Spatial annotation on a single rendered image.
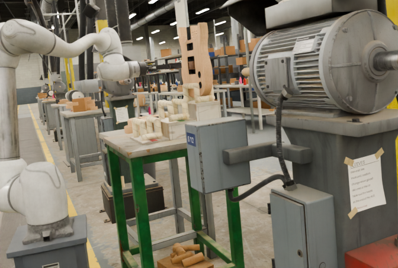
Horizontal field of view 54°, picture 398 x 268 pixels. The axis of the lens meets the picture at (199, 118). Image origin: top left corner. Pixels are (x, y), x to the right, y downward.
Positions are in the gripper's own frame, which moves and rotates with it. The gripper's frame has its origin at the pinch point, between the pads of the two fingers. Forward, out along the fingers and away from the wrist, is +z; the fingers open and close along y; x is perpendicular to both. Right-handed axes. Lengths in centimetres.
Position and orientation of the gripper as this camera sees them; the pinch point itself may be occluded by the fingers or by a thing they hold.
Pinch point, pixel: (174, 65)
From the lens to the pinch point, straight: 218.0
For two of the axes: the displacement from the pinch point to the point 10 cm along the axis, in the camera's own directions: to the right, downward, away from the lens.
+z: 9.2, -1.3, 3.8
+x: -0.9, -9.9, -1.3
